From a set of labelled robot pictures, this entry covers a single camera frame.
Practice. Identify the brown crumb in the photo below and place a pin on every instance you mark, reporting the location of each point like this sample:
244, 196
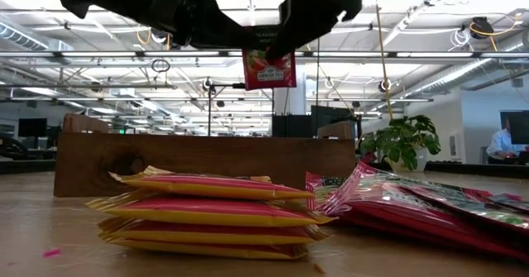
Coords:
319, 268

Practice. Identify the person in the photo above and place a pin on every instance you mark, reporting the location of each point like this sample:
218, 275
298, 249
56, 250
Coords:
500, 142

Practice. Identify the potted green plant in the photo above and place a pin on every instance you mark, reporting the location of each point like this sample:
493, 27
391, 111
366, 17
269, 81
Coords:
407, 144

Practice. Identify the small black monitor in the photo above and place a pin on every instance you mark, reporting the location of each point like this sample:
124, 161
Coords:
32, 127

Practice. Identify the ribbed silver ventilation duct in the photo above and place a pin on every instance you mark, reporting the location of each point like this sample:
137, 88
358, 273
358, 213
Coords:
25, 39

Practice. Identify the large silver ventilation duct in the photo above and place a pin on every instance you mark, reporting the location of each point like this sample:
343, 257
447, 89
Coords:
475, 72

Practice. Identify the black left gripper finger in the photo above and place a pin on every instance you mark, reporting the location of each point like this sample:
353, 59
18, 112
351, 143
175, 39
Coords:
211, 14
206, 39

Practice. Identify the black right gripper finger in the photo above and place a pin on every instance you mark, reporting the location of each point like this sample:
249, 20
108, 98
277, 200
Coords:
293, 33

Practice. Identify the large black monitor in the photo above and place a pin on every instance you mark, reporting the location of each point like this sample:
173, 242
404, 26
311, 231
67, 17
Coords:
520, 126

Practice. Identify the long ceiling light strip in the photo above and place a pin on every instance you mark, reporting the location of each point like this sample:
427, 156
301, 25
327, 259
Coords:
103, 54

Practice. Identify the black partition screens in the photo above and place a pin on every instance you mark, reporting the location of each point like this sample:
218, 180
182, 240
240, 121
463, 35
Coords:
297, 124

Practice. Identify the white building column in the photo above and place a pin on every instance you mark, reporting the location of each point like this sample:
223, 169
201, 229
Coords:
289, 101

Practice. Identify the black rig stand frame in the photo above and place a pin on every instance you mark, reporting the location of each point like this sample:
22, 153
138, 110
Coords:
209, 111

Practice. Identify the pink crumb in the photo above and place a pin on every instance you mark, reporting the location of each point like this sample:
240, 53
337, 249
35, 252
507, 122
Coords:
51, 253

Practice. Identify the wooden tea caddy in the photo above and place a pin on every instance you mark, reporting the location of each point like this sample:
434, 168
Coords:
206, 161

